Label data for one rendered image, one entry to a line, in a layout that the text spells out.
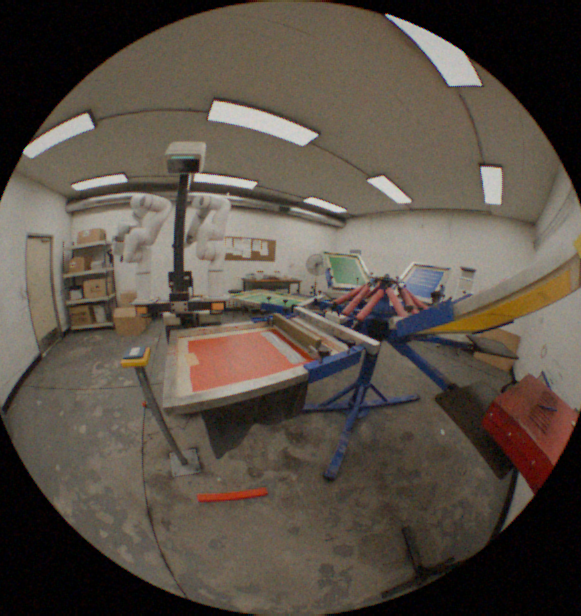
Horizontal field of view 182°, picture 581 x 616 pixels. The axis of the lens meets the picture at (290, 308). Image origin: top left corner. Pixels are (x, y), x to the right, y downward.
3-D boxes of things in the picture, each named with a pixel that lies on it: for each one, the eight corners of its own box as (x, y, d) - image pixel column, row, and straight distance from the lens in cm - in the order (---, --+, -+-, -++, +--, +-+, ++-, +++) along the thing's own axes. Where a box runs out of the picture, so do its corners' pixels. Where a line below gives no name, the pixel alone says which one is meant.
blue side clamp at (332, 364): (308, 384, 68) (311, 368, 64) (301, 377, 71) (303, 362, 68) (359, 362, 88) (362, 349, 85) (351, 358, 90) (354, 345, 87)
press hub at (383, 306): (356, 428, 184) (399, 276, 124) (328, 404, 199) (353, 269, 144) (379, 409, 210) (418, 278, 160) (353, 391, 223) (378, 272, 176)
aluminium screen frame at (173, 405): (166, 416, 59) (162, 407, 57) (171, 336, 108) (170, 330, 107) (358, 359, 88) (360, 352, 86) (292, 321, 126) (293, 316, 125)
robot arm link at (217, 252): (228, 271, 109) (228, 244, 109) (208, 272, 102) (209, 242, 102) (219, 270, 117) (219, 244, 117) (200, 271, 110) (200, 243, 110)
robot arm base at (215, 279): (206, 294, 121) (205, 270, 119) (225, 293, 121) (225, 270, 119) (205, 299, 106) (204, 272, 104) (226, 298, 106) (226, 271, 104)
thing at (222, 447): (219, 460, 96) (199, 396, 63) (217, 454, 98) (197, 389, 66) (303, 428, 106) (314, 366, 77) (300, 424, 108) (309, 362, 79)
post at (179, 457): (173, 477, 159) (108, 368, 91) (169, 453, 170) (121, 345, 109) (201, 472, 155) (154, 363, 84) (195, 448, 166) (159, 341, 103)
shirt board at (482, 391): (527, 444, 112) (537, 429, 108) (486, 494, 78) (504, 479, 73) (396, 331, 169) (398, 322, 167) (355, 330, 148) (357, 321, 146)
